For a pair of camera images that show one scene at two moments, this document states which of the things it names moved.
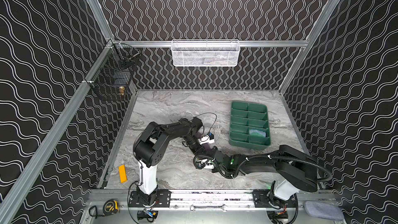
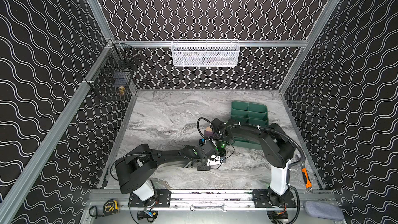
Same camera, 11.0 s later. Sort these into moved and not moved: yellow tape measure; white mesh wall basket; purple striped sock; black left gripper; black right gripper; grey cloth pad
Moved: purple striped sock; black right gripper; black left gripper
Not moved: grey cloth pad; white mesh wall basket; yellow tape measure
